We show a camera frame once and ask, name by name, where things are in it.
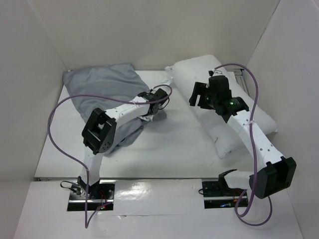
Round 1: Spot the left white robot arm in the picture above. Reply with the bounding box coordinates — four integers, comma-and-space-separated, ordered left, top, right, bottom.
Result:
78, 88, 169, 199

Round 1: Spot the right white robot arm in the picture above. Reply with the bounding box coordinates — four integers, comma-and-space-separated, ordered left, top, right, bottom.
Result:
189, 75, 297, 199

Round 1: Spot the white pillow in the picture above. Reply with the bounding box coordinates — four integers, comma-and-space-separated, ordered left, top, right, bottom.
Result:
165, 55, 278, 159

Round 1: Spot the aluminium frame rail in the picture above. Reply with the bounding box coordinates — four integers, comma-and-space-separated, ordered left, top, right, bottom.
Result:
233, 69, 250, 95

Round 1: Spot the purple cable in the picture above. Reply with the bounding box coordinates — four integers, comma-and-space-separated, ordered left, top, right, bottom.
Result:
208, 63, 273, 226
47, 84, 173, 229

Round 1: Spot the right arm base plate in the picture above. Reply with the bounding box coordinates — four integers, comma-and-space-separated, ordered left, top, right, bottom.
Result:
198, 180, 243, 209

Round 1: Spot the grey pillowcase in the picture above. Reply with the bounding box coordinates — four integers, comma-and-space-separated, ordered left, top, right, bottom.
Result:
63, 63, 167, 154

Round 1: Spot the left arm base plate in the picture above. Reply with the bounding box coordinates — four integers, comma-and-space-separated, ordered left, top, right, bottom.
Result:
60, 180, 115, 212

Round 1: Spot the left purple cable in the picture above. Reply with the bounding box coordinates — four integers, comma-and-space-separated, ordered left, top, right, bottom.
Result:
47, 84, 173, 229

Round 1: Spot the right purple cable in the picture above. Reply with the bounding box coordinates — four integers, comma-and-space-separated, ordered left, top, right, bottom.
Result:
208, 63, 273, 226

